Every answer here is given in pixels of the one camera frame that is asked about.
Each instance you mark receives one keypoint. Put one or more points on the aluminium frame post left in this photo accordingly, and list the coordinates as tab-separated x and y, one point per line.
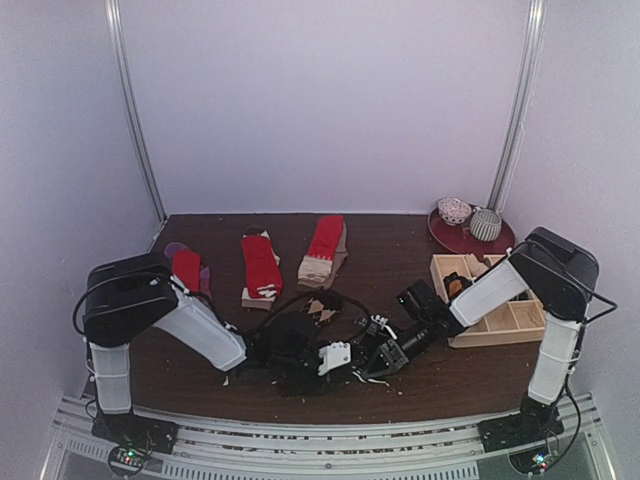
116	31

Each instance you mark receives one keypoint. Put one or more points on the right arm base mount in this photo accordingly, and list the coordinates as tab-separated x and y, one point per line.
530	424

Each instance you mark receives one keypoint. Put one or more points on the white patterned bowl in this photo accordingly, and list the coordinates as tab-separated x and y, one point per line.
453	211

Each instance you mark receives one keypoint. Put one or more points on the grey striped cup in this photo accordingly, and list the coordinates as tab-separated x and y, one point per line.
485	225

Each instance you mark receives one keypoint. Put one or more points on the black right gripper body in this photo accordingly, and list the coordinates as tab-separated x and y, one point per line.
392	354

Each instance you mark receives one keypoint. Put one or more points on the wooden divided organizer box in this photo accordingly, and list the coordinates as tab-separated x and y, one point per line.
520	320

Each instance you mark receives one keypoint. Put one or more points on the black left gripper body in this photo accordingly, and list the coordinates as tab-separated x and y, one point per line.
285	365

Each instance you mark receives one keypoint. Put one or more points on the rolled colourful socks in box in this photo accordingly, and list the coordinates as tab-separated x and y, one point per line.
455	284

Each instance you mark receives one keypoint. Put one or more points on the red sock middle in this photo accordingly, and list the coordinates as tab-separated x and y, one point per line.
263	276

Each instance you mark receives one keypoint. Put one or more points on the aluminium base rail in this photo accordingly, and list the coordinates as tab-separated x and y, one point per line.
211	448

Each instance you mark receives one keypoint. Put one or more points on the brown argyle sock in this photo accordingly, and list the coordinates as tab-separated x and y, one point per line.
322	311

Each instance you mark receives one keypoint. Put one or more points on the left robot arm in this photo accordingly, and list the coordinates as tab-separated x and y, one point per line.
125	298

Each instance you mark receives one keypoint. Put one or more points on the beige sock in box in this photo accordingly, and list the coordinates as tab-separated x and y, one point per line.
475	266

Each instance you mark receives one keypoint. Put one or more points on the red round tray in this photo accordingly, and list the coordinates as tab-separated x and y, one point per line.
459	240

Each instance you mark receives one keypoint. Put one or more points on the aluminium frame post right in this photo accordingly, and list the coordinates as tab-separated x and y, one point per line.
523	93

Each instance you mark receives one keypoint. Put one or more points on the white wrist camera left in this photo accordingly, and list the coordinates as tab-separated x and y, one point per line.
333	356

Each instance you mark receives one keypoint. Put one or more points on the red sock far left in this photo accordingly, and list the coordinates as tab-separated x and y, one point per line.
186	266

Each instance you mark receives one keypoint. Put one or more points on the purple striped sock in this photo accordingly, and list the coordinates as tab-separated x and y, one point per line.
169	252

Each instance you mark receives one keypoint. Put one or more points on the aluminium frame post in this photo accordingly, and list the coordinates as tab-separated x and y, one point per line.
116	31
523	93

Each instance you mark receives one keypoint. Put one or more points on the red white sock right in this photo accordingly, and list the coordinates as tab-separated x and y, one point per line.
318	261

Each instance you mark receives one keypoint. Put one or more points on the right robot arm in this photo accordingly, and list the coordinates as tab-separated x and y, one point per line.
538	291

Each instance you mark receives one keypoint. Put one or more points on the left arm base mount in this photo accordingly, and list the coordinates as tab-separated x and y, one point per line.
136	432

